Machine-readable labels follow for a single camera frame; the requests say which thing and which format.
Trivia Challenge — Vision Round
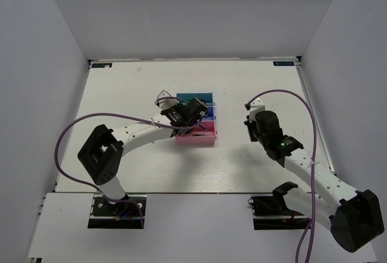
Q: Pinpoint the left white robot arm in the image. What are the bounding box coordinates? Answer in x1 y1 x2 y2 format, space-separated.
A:
77 96 208 214

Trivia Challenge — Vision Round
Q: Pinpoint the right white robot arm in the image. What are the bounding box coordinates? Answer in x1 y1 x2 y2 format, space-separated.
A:
244 106 385 253

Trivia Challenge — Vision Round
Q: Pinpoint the pink drawer container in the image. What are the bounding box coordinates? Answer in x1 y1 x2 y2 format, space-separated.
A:
175 120 217 146

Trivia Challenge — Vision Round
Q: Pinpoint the dark blue drawer container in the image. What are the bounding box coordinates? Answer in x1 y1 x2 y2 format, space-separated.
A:
203 106 216 121

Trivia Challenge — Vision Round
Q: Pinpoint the light blue drawer container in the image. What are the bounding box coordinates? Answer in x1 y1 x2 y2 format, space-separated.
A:
176 93 215 106

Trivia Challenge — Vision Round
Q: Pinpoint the right blue corner label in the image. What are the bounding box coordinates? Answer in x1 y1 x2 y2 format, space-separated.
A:
273 60 294 67

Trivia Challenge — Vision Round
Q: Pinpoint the blue corner label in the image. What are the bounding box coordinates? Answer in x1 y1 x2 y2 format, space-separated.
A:
273 60 294 67
91 63 112 68

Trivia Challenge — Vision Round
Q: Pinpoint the left blue corner label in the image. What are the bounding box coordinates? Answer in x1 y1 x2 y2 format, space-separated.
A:
91 63 112 68

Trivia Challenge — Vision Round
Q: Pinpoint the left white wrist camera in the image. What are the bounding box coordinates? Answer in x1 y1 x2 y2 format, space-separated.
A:
154 90 179 122

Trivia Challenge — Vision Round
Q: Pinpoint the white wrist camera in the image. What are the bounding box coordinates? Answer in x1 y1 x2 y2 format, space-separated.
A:
154 90 179 122
244 97 265 120

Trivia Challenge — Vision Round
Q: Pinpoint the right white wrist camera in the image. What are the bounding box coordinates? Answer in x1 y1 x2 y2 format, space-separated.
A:
244 97 265 120

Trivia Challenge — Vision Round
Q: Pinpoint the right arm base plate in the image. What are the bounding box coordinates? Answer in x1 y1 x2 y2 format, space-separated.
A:
247 194 309 230

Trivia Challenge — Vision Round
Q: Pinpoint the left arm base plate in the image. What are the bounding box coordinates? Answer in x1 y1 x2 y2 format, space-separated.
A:
88 196 147 229

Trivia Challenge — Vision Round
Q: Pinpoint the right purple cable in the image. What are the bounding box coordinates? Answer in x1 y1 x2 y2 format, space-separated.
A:
244 89 318 263

